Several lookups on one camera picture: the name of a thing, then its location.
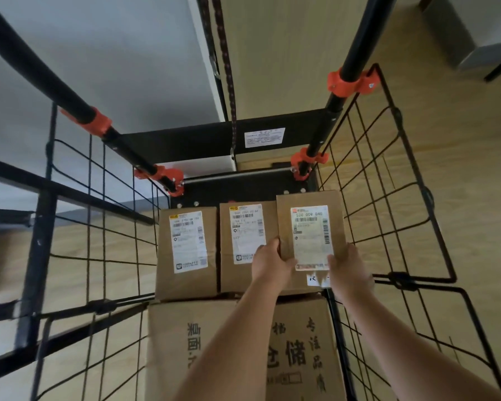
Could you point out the large box with left label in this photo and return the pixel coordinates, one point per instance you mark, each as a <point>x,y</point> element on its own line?
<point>317,313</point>

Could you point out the cardboard box torn white sticker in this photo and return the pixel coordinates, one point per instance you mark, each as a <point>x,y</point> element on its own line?
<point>284,221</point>

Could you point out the black low metal table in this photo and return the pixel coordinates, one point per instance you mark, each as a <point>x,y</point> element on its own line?
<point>37,246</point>

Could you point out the beige cabinet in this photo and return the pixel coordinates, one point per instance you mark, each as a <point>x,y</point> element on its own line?
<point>284,58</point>

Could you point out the long cosmetics organiser box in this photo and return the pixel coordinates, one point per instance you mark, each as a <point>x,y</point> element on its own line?
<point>167,350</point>

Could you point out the person's left hand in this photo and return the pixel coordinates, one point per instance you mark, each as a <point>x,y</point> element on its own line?
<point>271,267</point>

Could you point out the person's left forearm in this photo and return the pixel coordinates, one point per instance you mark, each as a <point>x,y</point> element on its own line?
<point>229,350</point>

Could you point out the person's right hand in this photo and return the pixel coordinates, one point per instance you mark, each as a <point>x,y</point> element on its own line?
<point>350,275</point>

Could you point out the person's right forearm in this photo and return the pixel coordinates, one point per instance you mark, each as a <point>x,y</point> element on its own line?
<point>409,354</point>

